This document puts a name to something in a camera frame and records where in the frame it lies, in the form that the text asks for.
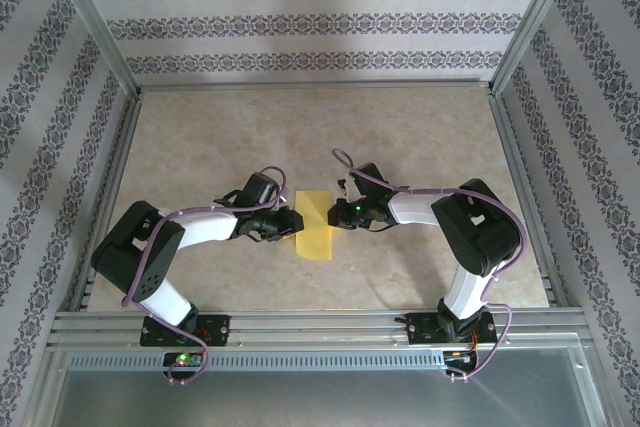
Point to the yellow square paper sheet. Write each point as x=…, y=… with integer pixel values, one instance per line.
x=315, y=242

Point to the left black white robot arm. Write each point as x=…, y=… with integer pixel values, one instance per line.
x=145, y=247

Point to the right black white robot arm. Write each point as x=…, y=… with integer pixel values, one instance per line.
x=475, y=232

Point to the shiny metal sheet panel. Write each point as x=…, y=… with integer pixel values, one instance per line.
x=320, y=399

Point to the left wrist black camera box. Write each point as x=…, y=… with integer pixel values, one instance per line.
x=259, y=189

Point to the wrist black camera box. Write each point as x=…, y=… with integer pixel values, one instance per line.
x=371, y=179
x=259, y=189

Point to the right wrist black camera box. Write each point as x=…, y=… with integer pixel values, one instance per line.
x=371, y=179

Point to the long aluminium mounting rail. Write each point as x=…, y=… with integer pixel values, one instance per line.
x=320, y=329

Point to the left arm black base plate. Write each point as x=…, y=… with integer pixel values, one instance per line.
x=220, y=329

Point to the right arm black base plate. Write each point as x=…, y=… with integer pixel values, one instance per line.
x=422, y=329

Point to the aluminium table edge rail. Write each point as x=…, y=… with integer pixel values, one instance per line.
x=107, y=197
x=525, y=197
x=315, y=85

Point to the aluminium frame post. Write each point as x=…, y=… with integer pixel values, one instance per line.
x=537, y=17
x=90, y=17

